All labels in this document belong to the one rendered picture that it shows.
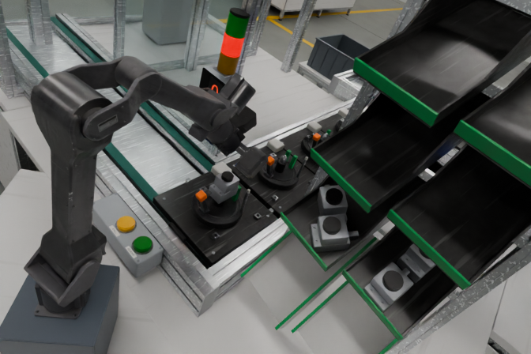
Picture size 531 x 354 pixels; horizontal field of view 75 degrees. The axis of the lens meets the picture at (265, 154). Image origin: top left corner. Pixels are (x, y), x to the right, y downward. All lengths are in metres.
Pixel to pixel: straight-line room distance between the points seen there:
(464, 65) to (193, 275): 0.66
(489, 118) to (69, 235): 0.56
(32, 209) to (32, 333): 0.46
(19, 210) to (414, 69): 0.96
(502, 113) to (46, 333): 0.71
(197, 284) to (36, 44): 1.20
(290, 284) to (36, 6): 1.33
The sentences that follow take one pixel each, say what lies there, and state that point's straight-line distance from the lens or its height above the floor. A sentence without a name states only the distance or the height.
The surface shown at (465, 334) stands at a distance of 1.24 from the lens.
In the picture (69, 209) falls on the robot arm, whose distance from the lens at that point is 0.50.
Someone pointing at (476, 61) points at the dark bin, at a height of 1.57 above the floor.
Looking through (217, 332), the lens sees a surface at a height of 0.86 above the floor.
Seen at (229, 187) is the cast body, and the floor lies 1.07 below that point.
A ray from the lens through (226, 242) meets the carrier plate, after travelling 0.88.
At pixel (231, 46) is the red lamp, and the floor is 1.34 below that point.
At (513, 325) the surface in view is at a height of 0.86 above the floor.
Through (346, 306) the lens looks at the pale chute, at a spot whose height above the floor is 1.07.
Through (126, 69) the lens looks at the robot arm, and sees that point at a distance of 0.45.
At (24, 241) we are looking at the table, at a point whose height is 0.86.
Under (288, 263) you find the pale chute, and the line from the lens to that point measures 0.79.
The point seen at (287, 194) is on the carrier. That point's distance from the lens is 1.05.
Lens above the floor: 1.68
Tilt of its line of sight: 38 degrees down
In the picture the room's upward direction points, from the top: 21 degrees clockwise
